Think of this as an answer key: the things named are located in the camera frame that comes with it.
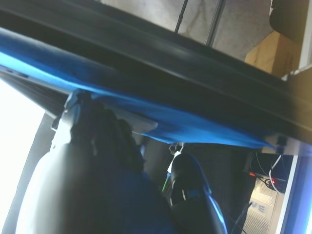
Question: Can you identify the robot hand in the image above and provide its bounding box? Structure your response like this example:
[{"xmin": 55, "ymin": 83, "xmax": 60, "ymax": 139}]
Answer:
[{"xmin": 14, "ymin": 89, "xmax": 181, "ymax": 234}]

